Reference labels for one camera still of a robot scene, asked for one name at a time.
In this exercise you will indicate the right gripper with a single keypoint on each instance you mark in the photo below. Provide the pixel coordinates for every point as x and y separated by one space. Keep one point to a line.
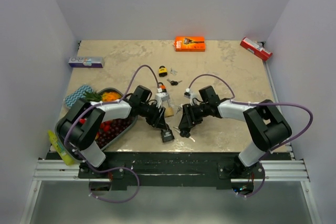
189 118

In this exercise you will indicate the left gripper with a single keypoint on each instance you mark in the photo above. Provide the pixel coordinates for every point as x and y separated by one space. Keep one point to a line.
158 120

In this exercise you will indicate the brass padlock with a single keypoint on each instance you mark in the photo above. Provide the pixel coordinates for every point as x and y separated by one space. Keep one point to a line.
168 111

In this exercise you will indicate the silver keys of brass padlock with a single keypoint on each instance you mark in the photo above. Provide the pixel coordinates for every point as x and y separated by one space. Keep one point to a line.
179 108

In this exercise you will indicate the black-headed keys of black padlock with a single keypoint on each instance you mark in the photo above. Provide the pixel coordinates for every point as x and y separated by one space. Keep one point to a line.
184 133

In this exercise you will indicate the black padlock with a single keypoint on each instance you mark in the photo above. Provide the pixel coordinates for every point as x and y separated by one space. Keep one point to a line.
167 134

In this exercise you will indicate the black-headed keys of orange padlock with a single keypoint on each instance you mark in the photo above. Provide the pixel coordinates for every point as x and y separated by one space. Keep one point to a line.
173 82

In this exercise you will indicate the yellow padlock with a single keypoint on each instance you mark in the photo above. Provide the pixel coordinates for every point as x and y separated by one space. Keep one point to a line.
162 71

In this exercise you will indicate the orange padlock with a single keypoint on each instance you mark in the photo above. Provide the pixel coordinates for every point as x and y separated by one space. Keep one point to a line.
162 87

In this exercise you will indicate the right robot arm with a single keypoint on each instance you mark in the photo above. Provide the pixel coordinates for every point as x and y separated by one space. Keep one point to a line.
266 124

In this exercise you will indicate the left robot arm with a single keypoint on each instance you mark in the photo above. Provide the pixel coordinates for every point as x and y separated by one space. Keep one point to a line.
77 130

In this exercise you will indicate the dark grape bunch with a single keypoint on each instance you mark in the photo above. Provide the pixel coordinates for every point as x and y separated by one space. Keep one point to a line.
110 130

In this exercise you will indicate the grey fruit tray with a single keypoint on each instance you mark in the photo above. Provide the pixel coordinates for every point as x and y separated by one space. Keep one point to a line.
93 95

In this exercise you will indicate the orange razor box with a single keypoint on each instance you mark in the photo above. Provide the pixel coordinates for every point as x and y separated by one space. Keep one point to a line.
189 43

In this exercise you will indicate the red box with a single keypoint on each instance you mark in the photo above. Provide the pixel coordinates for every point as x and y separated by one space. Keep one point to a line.
256 49

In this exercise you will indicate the purple white box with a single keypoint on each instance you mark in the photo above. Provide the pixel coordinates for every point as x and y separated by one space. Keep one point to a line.
86 62

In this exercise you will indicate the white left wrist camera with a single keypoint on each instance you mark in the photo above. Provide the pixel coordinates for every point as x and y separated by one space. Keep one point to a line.
162 98

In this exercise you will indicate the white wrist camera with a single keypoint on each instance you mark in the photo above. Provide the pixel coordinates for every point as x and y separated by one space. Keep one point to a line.
162 98
190 95

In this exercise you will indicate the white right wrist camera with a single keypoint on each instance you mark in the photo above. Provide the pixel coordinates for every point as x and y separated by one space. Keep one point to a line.
190 95

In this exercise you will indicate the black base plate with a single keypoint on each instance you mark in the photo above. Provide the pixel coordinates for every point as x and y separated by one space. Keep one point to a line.
160 169

